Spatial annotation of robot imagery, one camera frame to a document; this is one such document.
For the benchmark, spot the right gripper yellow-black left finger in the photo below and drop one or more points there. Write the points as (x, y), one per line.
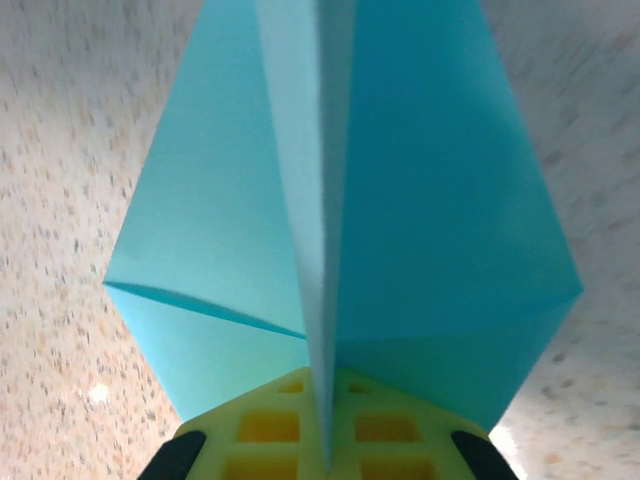
(225, 450)

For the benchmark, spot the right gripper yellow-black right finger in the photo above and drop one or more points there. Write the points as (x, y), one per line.
(430, 450)

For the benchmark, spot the light blue cloth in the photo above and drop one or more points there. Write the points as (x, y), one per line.
(425, 200)

